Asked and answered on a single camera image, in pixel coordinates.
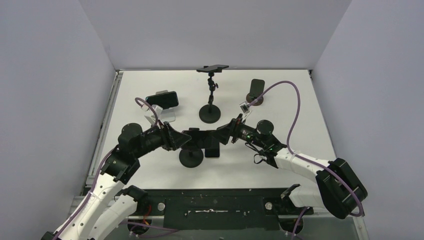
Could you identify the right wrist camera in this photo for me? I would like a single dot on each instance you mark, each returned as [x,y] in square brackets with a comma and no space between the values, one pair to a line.
[245,108]

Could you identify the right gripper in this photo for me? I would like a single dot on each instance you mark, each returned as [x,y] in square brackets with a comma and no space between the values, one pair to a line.
[232,129]

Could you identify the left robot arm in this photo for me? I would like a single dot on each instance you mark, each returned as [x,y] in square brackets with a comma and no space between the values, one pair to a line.
[116,172]

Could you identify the phone from wooden stand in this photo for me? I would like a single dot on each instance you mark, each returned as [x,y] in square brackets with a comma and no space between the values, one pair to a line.
[212,152]

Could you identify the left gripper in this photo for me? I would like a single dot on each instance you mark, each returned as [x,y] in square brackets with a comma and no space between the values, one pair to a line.
[174,139]

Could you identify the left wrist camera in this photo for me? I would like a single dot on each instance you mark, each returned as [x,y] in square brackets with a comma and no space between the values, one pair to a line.
[152,114]

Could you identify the wooden base phone stand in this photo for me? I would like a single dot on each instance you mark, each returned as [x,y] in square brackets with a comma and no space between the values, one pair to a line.
[257,87]

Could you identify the black round base stand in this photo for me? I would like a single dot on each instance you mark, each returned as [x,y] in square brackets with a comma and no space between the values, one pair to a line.
[191,154]

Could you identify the tall black tripod stand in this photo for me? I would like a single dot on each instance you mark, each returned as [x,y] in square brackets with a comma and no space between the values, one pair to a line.
[210,113]

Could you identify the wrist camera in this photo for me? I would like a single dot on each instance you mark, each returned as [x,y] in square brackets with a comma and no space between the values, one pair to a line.
[152,114]
[245,108]

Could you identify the phone on white stand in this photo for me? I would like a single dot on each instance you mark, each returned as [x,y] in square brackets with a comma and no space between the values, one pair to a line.
[165,100]

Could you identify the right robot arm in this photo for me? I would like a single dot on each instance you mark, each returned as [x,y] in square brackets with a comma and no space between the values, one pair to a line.
[337,188]

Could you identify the white metal phone stand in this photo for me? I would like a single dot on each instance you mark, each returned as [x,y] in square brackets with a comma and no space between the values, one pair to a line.
[167,114]

